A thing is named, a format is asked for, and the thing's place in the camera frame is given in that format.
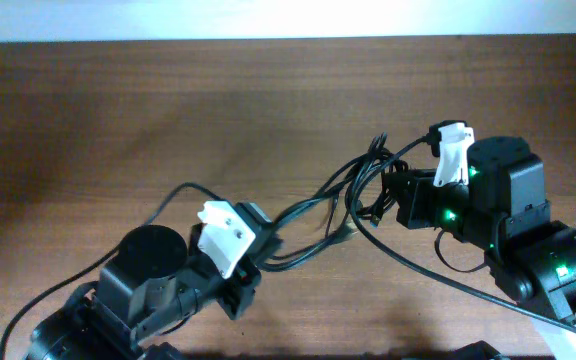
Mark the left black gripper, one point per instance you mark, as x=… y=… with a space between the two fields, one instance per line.
x=244 y=274

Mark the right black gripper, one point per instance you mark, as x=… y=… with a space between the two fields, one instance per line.
x=409 y=198

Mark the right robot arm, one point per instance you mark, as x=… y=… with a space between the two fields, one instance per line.
x=491 y=193

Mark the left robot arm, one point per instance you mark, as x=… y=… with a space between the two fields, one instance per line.
x=154 y=284

